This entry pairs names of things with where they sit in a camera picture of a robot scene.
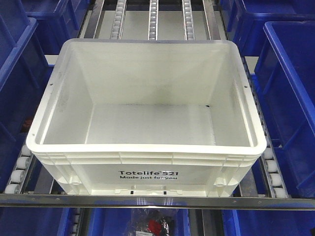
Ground steel shelf front rail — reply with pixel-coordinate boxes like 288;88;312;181
0;194;315;210

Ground roller track centre right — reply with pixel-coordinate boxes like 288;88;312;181
182;0;195;40

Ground blue bin upper left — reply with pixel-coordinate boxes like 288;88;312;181
22;0;90;55

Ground roller track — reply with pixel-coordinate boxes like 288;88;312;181
242;57;290;199
182;0;195;40
148;0;158;40
110;0;127;40
4;144;33;194

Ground blue bin left shelf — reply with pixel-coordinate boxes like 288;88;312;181
0;0;49;191

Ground bagged red black parts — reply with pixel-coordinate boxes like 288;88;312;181
126;208;178;236

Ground white plastic Totelife tote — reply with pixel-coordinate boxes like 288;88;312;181
26;39;267;197

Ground blue bin below right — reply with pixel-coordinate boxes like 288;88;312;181
222;210;315;236

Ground blue bin right shelf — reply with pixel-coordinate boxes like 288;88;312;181
254;21;315;198

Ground blue bin below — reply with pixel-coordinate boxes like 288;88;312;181
0;207;80;236
222;210;315;236
87;208;191;236

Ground blue bin shelf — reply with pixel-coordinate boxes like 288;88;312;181
0;0;49;191
254;21;315;198

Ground blue bin below left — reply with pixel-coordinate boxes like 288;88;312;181
0;207;80;236

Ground roller track centre left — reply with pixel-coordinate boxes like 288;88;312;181
110;0;127;40

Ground blue bin below centre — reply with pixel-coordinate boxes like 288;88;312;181
87;208;191;236

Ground blue bin upper right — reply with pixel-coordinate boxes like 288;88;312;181
219;0;315;57

